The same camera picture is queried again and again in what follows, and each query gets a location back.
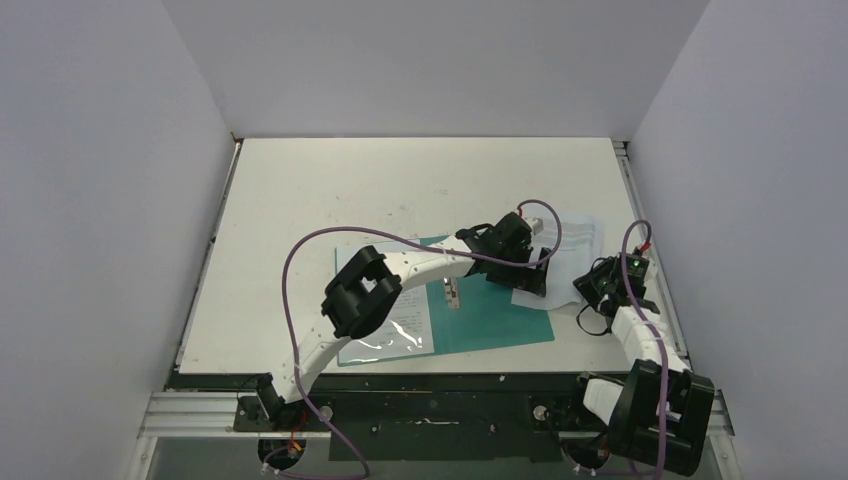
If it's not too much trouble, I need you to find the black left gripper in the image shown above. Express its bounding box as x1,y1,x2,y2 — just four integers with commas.
487,244,548,299

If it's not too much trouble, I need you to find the white paper sheet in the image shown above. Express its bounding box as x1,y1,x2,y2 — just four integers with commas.
337,286,435,367
511,213,605,311

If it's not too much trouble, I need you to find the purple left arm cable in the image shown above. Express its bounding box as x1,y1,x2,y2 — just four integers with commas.
261,199,564,480

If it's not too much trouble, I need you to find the teal plastic folder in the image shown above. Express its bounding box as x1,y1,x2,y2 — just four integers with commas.
334,235,556,368

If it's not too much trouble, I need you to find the aluminium frame rail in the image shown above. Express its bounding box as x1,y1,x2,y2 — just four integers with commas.
135,140,737,480

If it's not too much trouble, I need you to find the metal folder clip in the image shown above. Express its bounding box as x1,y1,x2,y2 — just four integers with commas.
443,277,461,310

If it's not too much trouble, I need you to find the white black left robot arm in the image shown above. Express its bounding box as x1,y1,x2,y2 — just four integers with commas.
256,210,563,431

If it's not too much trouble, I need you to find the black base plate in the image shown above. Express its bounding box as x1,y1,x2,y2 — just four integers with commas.
227,373,606,463

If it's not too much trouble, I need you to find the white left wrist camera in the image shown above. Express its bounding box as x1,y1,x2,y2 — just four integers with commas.
522,217,544,236

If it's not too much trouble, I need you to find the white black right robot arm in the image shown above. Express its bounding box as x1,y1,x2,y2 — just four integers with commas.
565,254,715,477

